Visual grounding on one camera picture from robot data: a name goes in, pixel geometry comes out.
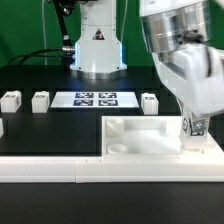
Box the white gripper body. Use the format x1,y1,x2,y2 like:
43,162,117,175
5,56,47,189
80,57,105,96
152,44,224,118

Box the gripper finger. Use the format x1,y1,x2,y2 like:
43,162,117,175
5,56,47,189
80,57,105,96
192,117,210,132

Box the white square table top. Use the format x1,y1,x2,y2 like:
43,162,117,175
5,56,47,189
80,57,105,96
102,116,224,156

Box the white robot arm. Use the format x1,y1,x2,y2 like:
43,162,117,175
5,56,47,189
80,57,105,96
70,0,224,132

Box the white U-shaped obstacle fence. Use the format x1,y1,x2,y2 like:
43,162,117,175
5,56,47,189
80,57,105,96
0,151,224,183

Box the white sheet with AprilTags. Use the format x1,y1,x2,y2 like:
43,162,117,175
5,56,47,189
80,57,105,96
51,92,139,108

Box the white part at left edge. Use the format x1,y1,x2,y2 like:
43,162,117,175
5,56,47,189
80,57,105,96
0,118,4,139

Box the black cable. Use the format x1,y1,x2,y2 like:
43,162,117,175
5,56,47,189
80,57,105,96
5,48,76,67

